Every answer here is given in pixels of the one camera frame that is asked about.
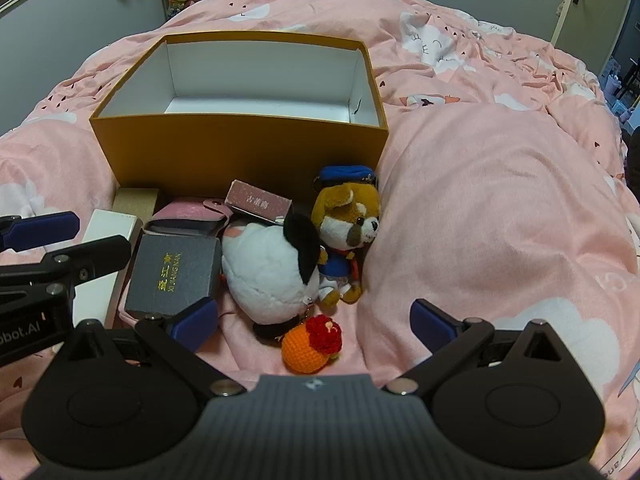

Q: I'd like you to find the pink pouch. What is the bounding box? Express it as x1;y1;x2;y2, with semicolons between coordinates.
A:
116;197;237;333

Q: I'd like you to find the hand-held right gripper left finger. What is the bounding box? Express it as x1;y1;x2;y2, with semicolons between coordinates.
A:
62;297;248;400

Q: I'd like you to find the small pink box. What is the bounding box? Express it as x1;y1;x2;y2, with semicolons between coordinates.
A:
225;179;293;226

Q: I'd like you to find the dark grey gift box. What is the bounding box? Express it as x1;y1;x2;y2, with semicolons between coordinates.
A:
124;230;223;318

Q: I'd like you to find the white and black plush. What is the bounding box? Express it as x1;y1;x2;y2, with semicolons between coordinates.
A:
220;212;326;342

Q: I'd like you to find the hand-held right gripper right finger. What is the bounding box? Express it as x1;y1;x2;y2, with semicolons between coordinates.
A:
382;298;563;397

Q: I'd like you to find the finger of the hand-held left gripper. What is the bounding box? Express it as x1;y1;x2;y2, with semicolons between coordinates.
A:
0;211;81;253
0;235;132;306

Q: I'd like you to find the small kraft brown box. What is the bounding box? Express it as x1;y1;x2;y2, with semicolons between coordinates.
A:
111;187;161;221

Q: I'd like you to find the long white box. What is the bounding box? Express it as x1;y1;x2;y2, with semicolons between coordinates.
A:
75;208;143;328

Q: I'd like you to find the orange crochet keychain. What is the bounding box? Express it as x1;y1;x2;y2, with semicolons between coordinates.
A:
280;315;343;375

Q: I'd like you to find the brown dog plush blue hat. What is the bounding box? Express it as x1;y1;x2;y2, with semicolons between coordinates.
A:
310;165;382;306

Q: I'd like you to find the orange cardboard box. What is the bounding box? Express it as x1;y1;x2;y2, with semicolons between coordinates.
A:
89;31;390;208

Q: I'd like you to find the white door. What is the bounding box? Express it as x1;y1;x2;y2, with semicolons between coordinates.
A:
550;0;636;53

